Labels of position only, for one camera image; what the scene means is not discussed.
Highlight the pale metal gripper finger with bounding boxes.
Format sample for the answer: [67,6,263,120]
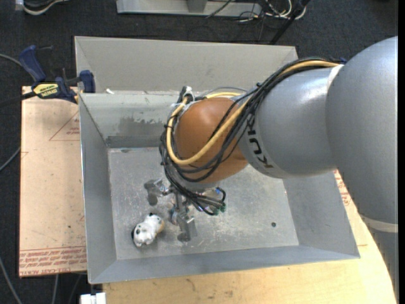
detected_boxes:
[144,178,167,206]
[170,209,198,243]

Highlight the white spotted toy dog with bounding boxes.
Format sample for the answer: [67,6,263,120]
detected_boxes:
[131,212,166,248]

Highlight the grey metal bin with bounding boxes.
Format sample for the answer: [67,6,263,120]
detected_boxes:
[74,35,361,285]

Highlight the brown cardboard board, red print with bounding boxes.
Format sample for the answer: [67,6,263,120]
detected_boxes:
[18,85,370,279]

